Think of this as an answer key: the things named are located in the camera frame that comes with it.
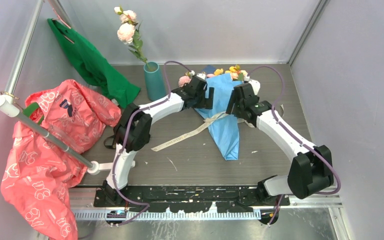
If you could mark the silver metal frame pole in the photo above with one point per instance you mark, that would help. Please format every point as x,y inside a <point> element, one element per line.
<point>23,49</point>

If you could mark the blue paper bouquet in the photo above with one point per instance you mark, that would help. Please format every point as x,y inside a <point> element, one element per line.
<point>224,131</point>

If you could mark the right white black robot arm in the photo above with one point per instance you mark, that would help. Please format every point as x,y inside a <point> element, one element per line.
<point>311,169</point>

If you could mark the pink printed raincoat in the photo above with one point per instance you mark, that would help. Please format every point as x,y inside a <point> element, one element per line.
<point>38,173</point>

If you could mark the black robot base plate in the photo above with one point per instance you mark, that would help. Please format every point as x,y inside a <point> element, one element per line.
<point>186,198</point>

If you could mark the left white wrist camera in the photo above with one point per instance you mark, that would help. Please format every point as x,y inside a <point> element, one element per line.
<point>202,76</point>

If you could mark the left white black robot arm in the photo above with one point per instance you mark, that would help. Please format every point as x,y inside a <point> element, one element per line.
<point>132,132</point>

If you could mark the green cloth bag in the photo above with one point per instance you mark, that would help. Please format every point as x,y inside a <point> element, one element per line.
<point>92,66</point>

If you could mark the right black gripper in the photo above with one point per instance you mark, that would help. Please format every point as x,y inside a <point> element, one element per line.
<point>232,108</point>

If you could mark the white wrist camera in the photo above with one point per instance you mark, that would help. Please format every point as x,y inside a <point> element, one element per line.
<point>202,76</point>
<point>256,85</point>

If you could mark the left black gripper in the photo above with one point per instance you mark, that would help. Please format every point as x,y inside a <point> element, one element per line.
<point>206,103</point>

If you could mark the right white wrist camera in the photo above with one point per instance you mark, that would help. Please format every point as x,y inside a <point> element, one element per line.
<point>256,85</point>

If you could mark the grey rod with white caps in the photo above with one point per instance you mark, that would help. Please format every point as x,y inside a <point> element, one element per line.
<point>39,130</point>

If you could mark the cream printed ribbon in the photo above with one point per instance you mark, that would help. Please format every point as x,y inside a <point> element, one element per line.
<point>205,125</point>

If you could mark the pink rose stem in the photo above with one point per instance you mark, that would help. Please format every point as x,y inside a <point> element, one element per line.
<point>129,34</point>

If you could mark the teal ceramic vase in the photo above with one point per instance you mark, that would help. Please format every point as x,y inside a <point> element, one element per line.
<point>155,85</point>

